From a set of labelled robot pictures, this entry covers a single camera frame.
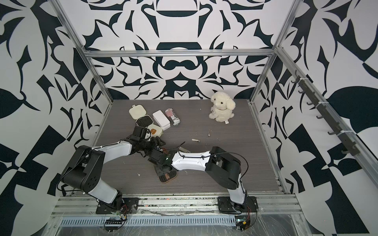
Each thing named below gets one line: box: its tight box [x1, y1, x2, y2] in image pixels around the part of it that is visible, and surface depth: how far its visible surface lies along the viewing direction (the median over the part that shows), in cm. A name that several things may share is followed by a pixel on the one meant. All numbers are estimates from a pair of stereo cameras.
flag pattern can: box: [164, 107, 181, 126], surface depth 107 cm
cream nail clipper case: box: [147, 123, 164, 138], surface depth 103 cm
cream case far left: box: [128, 104, 154, 128], surface depth 110 cm
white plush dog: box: [208, 91, 236, 125], surface depth 98 cm
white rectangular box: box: [152, 109, 171, 132], surface depth 106 cm
